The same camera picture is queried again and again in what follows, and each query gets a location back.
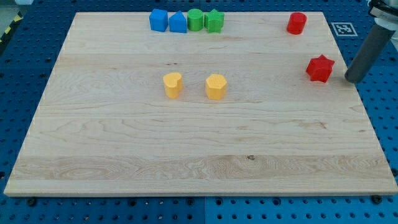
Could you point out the red star block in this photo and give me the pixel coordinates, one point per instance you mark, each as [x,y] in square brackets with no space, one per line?
[320,68]

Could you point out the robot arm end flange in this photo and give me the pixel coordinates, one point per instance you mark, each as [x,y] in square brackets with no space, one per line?
[384,13]

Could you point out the green star block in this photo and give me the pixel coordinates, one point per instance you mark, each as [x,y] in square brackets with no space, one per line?
[214,21]

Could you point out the yellow hexagon block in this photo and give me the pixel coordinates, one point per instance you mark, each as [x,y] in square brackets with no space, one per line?
[215,86]

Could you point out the yellow heart block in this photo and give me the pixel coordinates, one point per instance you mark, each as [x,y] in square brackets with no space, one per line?
[173,84]

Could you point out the blue triangle block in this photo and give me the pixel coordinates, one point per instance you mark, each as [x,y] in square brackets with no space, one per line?
[178,22]

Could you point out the green cylinder block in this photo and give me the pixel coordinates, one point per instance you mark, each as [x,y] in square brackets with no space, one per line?
[195,20]

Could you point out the wooden board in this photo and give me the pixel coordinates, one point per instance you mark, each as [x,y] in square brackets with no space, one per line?
[104,126]

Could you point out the blue cube block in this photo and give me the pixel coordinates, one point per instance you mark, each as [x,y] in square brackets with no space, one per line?
[159,20]

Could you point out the red cylinder block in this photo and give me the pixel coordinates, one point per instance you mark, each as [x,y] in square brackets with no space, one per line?
[296,23]

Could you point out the fiducial marker tag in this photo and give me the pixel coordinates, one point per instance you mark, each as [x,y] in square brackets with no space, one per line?
[344,29]

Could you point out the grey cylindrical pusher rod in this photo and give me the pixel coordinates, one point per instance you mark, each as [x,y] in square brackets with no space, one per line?
[368,53]

